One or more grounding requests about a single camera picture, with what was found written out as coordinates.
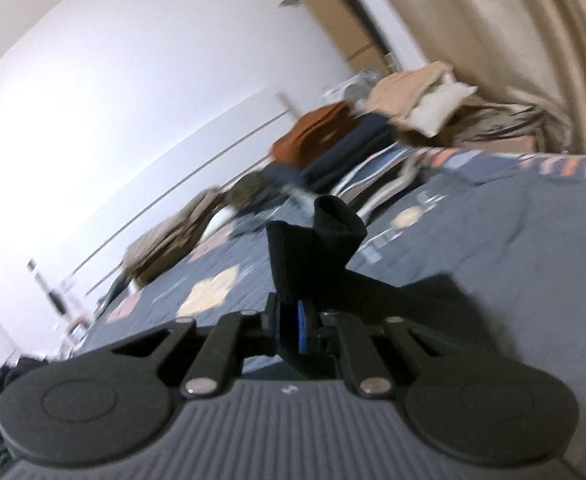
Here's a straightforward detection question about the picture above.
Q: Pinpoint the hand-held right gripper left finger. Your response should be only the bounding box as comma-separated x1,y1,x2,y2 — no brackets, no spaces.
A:
108,294,283,400

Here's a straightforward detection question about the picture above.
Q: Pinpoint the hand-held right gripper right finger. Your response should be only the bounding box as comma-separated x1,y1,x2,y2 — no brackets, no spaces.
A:
297,301,469,401

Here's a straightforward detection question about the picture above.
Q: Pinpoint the black sweatshirt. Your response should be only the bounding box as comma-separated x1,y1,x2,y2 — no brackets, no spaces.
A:
243,195,504,382

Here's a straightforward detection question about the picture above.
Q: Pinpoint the stack of folded clothes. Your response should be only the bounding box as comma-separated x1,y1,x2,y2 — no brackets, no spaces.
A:
262,101,424,211

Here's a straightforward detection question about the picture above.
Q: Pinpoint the small white pillow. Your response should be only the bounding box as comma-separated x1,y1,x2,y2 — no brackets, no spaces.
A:
211,207,236,233

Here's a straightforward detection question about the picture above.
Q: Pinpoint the folded tan blanket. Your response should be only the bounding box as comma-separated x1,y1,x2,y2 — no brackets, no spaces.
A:
122,189,230,285

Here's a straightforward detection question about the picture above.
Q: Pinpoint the tabby cat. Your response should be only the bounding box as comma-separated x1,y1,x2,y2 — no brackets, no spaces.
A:
227,172,275,212

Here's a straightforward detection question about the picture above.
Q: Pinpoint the white headboard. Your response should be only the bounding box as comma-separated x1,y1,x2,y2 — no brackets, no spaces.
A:
63,87,304,301

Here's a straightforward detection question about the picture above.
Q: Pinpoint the grey printed quilt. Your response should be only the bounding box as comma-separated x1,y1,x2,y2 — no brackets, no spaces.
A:
80,147,586,480

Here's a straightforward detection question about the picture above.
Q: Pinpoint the white fan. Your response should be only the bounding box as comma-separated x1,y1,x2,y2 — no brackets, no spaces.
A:
322,69,380,107

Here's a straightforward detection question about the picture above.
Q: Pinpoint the white stuffed pillow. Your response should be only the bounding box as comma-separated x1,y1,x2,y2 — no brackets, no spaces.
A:
407,80,480,138

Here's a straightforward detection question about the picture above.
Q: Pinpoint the tan cushion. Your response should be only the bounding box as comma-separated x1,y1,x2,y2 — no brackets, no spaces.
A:
362,61,455,117

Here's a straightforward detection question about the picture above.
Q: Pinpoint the cardboard box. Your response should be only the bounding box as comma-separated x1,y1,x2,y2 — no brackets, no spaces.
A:
277,0,390,77

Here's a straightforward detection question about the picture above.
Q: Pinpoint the beige curtain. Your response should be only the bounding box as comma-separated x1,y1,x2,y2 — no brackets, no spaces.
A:
373,0,586,157

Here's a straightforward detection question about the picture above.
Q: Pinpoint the black wall device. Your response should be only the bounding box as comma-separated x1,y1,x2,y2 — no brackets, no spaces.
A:
27,257,68,317

